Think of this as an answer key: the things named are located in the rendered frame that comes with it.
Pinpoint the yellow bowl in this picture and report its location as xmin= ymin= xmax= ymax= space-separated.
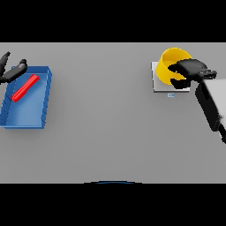
xmin=154 ymin=47 xmax=192 ymax=87

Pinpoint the dark robot left hand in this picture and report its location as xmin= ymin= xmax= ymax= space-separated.
xmin=0 ymin=51 xmax=28 ymax=86

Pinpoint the red beaker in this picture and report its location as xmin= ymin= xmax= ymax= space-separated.
xmin=11 ymin=73 xmax=41 ymax=103

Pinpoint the pale square measuring scale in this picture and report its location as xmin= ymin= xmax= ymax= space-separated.
xmin=151 ymin=61 xmax=191 ymax=94

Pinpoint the blue tray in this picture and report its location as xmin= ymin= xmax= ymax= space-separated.
xmin=0 ymin=65 xmax=53 ymax=130

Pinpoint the dark robot right hand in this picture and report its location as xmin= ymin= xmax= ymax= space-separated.
xmin=167 ymin=58 xmax=218 ymax=90

